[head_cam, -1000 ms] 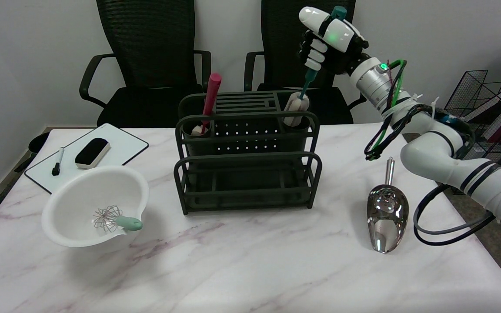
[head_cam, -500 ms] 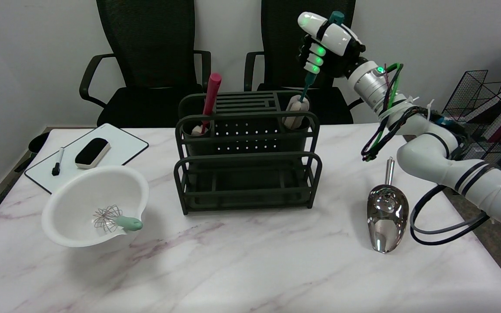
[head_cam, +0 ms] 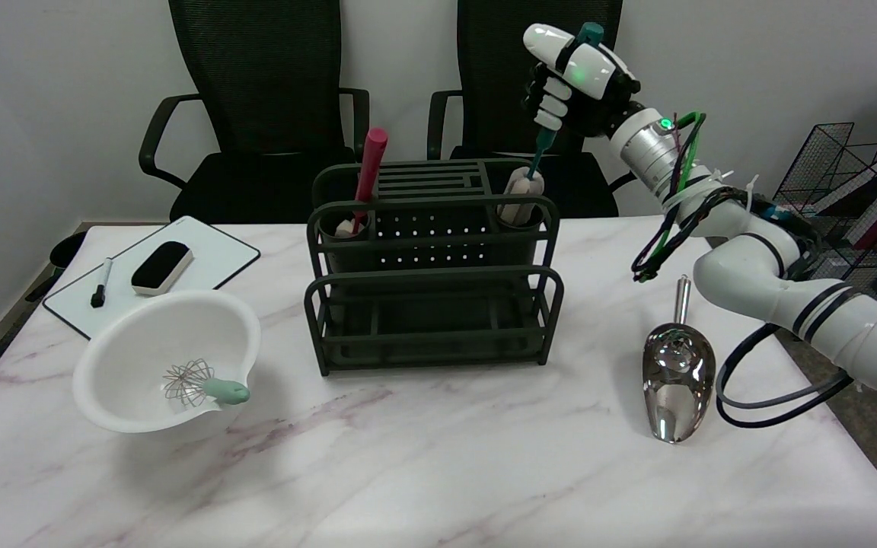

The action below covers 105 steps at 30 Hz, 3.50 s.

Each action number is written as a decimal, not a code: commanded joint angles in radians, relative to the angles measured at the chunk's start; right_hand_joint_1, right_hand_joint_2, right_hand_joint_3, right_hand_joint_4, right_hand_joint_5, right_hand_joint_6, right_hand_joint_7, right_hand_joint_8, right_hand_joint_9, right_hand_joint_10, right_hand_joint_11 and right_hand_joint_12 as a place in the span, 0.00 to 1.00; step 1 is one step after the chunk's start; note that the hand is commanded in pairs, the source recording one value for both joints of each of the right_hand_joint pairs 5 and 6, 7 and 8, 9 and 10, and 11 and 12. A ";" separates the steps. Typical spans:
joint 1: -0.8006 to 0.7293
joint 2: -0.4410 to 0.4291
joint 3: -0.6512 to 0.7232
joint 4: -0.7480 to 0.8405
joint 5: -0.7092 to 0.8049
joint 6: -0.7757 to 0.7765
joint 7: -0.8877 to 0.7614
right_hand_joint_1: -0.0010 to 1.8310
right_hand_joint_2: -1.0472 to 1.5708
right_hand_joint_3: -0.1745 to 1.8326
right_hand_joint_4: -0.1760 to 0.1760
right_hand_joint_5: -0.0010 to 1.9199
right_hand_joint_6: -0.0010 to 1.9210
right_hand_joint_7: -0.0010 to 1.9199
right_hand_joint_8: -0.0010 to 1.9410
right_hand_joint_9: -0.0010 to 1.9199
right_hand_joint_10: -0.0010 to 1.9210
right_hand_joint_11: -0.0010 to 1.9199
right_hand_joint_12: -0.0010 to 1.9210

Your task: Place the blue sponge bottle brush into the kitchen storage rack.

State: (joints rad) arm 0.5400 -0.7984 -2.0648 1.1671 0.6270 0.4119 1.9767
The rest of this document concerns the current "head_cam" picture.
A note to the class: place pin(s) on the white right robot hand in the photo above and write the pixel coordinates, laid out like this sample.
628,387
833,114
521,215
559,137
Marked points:
572,76

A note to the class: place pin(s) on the blue sponge bottle brush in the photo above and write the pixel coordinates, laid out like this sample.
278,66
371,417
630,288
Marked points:
522,190

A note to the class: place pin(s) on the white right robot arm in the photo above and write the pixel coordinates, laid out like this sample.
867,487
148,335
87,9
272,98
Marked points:
773,251

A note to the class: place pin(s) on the dark green kitchen storage rack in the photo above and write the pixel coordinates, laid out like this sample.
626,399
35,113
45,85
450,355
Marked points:
434,266

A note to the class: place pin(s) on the black mesh office chair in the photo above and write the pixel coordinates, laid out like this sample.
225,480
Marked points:
256,114
499,84

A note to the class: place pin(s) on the shiny metal scoop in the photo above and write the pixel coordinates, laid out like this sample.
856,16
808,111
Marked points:
677,377

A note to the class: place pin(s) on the black whiteboard eraser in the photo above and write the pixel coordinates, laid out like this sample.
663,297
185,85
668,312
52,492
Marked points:
161,267

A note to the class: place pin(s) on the small white whiteboard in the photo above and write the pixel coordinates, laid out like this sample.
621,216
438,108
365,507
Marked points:
151,275

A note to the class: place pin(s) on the white mixing bowl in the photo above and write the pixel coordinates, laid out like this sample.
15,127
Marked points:
167,360

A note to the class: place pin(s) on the black whiteboard marker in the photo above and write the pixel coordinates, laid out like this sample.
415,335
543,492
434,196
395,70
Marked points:
100,285

